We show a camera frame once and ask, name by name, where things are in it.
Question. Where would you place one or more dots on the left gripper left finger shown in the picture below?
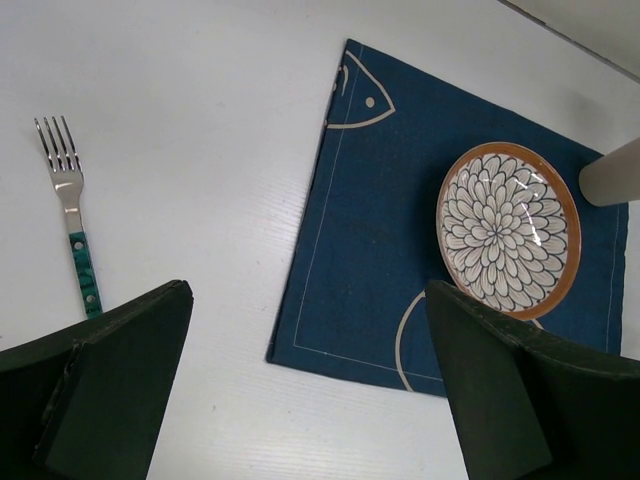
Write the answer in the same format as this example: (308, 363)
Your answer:
(88, 401)

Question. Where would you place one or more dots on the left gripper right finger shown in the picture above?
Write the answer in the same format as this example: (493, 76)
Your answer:
(528, 404)

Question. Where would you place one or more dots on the brown rimmed floral plate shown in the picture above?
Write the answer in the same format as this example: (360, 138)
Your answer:
(508, 230)

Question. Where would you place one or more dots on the blue fish placemat cloth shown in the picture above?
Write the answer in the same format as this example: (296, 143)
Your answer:
(354, 306)

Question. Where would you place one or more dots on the beige paper cup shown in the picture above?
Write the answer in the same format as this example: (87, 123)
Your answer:
(614, 178)

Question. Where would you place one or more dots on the green handled metal fork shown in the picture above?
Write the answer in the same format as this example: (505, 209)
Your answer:
(67, 178)

